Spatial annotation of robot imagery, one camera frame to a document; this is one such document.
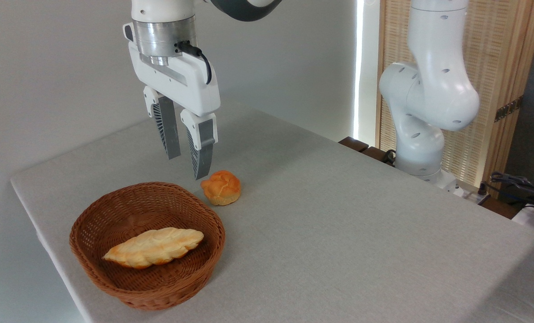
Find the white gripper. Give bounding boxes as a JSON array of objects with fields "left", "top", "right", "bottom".
[{"left": 123, "top": 22, "right": 221, "bottom": 181}]

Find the long braided bread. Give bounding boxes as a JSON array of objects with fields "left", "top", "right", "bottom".
[{"left": 102, "top": 227, "right": 205, "bottom": 270}]

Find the round orange bread bun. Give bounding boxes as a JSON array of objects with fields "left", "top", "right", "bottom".
[{"left": 200, "top": 170, "right": 242, "bottom": 206}]

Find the brown wicker basket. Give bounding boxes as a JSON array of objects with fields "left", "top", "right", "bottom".
[{"left": 69, "top": 181, "right": 226, "bottom": 311}]

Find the dark brown wooden block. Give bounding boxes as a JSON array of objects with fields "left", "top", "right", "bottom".
[{"left": 338, "top": 136, "right": 396, "bottom": 167}]

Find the grey tablecloth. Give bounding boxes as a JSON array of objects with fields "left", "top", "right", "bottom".
[{"left": 10, "top": 100, "right": 534, "bottom": 323}]

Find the dark metal screen hinge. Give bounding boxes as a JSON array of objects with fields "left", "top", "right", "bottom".
[{"left": 494, "top": 95, "right": 524, "bottom": 123}]

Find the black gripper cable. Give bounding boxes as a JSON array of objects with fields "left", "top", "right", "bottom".
[{"left": 176, "top": 41, "right": 213, "bottom": 85}]

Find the black cable bundle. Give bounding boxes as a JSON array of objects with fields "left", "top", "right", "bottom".
[{"left": 478, "top": 171, "right": 534, "bottom": 212}]

